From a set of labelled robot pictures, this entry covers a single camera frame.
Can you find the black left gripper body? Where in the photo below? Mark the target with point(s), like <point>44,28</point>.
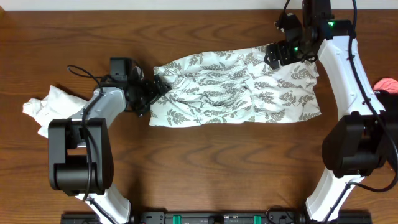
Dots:
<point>140,95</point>

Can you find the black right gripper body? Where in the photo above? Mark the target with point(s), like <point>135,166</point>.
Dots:
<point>291,52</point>

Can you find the white fern print dress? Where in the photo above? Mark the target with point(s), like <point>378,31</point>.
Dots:
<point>234,86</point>

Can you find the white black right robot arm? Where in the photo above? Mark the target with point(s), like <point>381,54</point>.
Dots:
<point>365,136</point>

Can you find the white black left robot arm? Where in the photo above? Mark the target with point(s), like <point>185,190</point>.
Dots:
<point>79,151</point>

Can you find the white folded shirt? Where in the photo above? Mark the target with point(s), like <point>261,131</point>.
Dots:
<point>56,105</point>

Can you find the pink cloth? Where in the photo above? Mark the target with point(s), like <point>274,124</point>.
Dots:
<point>389,85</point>

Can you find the black garment with label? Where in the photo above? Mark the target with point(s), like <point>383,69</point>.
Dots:
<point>389,101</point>

